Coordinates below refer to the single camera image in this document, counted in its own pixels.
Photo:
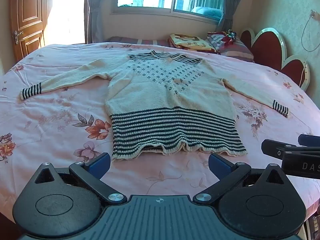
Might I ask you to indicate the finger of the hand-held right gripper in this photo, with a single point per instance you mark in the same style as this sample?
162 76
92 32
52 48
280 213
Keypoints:
310 140
275 148

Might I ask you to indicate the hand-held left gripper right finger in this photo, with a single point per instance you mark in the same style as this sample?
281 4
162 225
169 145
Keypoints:
220 166

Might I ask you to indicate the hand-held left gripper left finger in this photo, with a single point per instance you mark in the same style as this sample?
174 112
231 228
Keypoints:
100 166

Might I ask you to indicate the cream striped knit sweater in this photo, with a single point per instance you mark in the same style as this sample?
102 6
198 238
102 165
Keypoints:
170 92

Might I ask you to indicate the pink floral bed sheet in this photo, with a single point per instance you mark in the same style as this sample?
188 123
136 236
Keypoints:
50 120

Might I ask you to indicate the red scalloped headboard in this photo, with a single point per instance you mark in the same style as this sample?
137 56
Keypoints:
272 45

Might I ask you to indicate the striped pillow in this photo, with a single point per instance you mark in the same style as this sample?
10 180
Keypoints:
237 51

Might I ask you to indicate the shiny multicoloured bundle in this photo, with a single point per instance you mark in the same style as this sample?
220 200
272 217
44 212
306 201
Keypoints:
230 35

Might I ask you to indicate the plaid cloth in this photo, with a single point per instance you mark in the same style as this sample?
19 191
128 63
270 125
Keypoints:
215 42

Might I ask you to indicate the folded printed blanket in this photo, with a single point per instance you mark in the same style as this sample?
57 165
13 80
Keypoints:
192 42

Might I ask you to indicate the grey curtain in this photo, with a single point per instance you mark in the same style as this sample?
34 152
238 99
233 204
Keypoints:
95 17
227 5

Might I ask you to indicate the teal blanket outside window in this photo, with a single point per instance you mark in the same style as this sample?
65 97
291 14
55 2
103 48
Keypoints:
207 12

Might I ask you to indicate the brown wooden door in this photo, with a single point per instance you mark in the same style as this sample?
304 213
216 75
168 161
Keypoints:
30 17

